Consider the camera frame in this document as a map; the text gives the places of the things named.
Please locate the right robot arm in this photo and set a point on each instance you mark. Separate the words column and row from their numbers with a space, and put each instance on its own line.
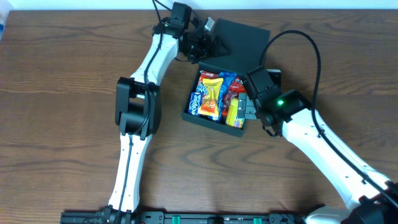
column 369, row 196

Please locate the red Hacks candy bag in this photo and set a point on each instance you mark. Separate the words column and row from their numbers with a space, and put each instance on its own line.
column 235, row 88

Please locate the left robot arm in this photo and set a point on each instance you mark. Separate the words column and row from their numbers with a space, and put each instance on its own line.
column 138, row 109

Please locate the small blue snack packet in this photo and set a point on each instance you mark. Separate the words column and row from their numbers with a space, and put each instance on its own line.
column 194, row 103

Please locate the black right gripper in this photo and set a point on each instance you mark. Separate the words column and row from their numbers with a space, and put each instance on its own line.
column 252, row 104

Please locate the dark green gift box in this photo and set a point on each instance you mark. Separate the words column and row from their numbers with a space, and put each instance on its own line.
column 246, row 44

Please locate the yellow orange snack bag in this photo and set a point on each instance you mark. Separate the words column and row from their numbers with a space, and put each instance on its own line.
column 209, row 105

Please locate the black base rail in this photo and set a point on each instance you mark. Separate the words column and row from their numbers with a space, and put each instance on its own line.
column 108, row 215

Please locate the blue Oreo cookie pack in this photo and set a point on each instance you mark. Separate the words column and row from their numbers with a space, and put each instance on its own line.
column 228, row 78

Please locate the yellow candy canister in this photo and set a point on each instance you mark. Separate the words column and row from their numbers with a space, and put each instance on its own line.
column 234, row 117

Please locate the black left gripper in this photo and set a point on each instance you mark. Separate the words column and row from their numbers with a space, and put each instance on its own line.
column 208, row 41

